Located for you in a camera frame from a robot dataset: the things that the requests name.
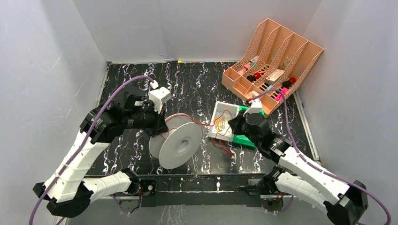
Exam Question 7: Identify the peach file organizer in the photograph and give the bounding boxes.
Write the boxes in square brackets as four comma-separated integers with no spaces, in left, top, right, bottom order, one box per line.
[222,18,324,115]

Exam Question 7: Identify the green plastic bin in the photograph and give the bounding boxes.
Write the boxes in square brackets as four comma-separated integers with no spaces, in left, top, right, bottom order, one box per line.
[232,105,265,148]

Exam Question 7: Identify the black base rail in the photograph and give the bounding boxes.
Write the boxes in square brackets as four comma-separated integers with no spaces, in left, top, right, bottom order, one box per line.
[141,174,291,211]

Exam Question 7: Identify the pink white tube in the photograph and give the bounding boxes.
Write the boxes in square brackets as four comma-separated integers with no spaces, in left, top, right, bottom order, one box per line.
[238,55,259,75]

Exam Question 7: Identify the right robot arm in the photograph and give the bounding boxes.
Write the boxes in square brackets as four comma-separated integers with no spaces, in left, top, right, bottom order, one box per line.
[228,111,368,225]

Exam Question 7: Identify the white perforated cable spool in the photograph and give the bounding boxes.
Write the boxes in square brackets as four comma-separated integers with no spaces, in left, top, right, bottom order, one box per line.
[148,113,203,169]

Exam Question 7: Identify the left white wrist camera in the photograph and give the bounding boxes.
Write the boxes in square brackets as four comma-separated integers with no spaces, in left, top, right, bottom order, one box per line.
[149,80,171,114]

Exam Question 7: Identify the white box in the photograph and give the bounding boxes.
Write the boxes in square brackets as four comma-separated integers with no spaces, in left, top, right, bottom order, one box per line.
[265,69,285,85]

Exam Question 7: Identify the white plastic bin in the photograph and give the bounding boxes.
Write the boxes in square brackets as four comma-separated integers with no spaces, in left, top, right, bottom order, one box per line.
[207,101,239,142]

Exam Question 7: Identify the red black ball item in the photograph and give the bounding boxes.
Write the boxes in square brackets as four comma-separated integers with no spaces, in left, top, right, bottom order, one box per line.
[247,72,262,83]

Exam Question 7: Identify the white small eraser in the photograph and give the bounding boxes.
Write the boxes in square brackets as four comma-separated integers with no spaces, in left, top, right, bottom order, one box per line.
[248,90,259,98]

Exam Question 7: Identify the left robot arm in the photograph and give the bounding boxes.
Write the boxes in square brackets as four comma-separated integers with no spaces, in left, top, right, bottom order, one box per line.
[33,86,171,218]

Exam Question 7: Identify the red cable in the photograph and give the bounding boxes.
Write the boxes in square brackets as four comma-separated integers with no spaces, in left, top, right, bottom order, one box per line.
[160,109,237,157]

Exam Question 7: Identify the pink marker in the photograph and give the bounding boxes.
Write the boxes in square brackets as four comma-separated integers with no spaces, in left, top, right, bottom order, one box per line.
[275,87,289,102]

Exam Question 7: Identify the red black bottle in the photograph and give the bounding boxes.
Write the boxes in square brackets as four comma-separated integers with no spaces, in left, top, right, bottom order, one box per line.
[282,77,296,89]

